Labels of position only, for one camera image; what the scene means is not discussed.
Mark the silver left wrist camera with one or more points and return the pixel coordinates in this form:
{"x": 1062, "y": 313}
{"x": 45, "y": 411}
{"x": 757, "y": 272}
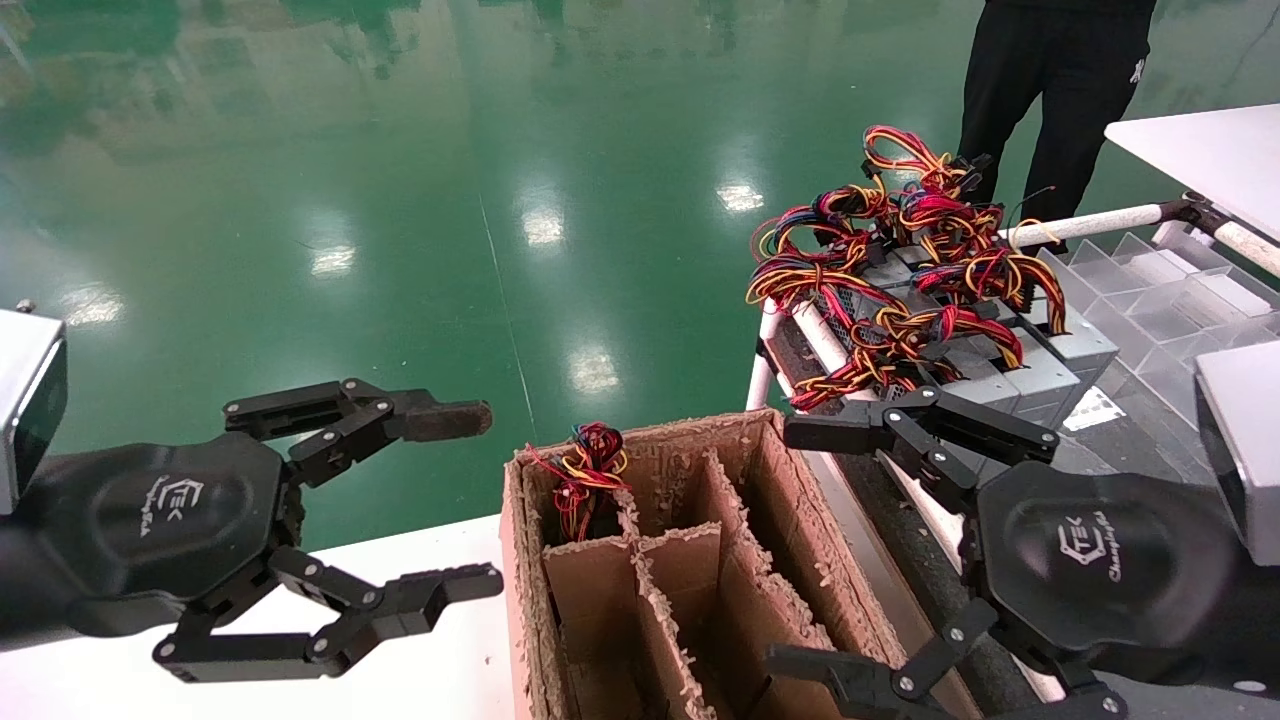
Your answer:
{"x": 25, "y": 400}

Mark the worn brown cardboard box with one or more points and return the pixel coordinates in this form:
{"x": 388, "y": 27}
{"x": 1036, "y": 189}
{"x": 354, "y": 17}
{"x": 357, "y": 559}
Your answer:
{"x": 800, "y": 540}

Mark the white table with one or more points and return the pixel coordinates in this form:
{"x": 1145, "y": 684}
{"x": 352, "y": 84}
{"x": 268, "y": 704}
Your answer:
{"x": 1210, "y": 155}

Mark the long white cart pipe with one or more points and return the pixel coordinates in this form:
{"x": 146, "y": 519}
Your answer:
{"x": 825, "y": 345}

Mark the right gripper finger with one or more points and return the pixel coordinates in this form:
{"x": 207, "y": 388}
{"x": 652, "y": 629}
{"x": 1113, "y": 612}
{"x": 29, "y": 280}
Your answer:
{"x": 850, "y": 430}
{"x": 850, "y": 685}

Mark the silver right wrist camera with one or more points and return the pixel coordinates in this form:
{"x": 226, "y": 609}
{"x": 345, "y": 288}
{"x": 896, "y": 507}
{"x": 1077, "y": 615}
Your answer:
{"x": 1245, "y": 440}

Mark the black pipe joint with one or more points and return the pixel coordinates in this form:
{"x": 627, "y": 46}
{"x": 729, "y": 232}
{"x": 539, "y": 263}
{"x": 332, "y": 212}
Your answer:
{"x": 1195, "y": 210}

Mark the cardboard divider insert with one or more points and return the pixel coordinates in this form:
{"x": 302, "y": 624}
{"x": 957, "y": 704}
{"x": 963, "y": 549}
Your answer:
{"x": 685, "y": 565}

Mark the white cart leg pipe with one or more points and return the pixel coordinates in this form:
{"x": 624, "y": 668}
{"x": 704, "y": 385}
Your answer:
{"x": 760, "y": 385}

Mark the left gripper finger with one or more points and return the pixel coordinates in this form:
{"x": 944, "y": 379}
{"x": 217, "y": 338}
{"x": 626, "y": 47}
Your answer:
{"x": 440, "y": 420}
{"x": 410, "y": 605}

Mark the dark grey cart deck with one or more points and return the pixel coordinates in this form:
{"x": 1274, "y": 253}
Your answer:
{"x": 890, "y": 530}

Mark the white cart rail pipe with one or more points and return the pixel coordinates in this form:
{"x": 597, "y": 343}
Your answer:
{"x": 1090, "y": 222}
{"x": 1250, "y": 245}

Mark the clear acrylic divider tray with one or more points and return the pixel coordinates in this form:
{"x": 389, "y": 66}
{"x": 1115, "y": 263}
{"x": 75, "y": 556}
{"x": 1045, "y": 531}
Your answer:
{"x": 1150, "y": 290}

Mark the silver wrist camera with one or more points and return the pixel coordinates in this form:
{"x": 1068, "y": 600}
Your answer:
{"x": 1245, "y": 440}
{"x": 25, "y": 400}

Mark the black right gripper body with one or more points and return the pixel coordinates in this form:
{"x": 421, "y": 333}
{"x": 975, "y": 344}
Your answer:
{"x": 1100, "y": 570}

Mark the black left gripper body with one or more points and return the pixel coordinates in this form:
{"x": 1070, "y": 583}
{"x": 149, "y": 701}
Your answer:
{"x": 150, "y": 520}

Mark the bystander in black clothes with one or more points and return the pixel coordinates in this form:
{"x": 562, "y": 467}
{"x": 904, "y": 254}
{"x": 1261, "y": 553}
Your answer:
{"x": 1060, "y": 90}

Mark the grey metal power supply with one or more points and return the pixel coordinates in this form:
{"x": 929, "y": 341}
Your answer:
{"x": 1085, "y": 345}
{"x": 885, "y": 272}
{"x": 1045, "y": 385}

